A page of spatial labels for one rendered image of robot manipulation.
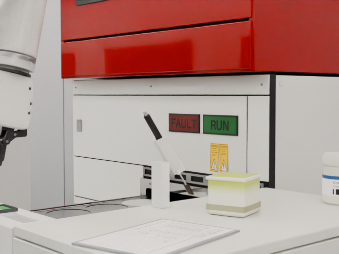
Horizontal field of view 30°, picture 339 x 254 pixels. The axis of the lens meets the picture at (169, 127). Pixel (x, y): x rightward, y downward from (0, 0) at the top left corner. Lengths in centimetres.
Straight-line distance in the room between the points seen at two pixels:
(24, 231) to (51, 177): 415
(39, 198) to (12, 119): 421
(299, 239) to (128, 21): 94
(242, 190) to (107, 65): 83
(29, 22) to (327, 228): 63
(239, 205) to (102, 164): 90
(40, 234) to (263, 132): 64
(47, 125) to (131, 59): 350
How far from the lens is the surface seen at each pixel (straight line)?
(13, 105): 117
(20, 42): 116
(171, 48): 158
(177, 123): 163
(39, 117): 528
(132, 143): 178
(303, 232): 98
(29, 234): 100
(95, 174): 195
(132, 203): 158
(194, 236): 92
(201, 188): 156
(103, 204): 157
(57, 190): 509
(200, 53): 150
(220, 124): 151
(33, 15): 118
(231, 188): 107
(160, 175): 114
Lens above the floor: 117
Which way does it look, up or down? 3 degrees down
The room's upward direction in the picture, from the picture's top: straight up
